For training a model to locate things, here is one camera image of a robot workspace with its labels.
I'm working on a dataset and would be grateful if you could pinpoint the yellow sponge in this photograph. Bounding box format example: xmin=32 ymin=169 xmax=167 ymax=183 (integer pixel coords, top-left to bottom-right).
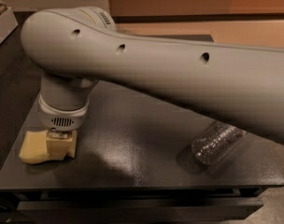
xmin=19 ymin=130 xmax=78 ymax=164

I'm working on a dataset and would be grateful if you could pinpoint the grey cabinet table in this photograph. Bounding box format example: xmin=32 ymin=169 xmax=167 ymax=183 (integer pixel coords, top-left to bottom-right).
xmin=0 ymin=35 xmax=284 ymax=224

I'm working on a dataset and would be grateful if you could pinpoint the clear plastic water bottle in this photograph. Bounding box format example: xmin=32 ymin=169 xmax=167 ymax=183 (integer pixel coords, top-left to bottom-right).
xmin=191 ymin=121 xmax=247 ymax=167

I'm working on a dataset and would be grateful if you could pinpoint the dark side table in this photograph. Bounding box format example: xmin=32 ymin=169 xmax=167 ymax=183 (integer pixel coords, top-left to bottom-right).
xmin=0 ymin=12 xmax=41 ymax=170

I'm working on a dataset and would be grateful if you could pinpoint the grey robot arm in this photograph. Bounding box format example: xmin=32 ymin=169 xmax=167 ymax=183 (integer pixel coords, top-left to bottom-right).
xmin=21 ymin=7 xmax=284 ymax=145

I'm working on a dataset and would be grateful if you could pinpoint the white box on left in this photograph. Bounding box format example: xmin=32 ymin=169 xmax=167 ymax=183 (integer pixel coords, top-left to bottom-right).
xmin=0 ymin=0 xmax=18 ymax=45

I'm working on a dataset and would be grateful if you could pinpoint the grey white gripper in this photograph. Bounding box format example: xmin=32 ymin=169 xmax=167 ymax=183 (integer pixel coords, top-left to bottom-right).
xmin=38 ymin=72 xmax=95 ymax=161

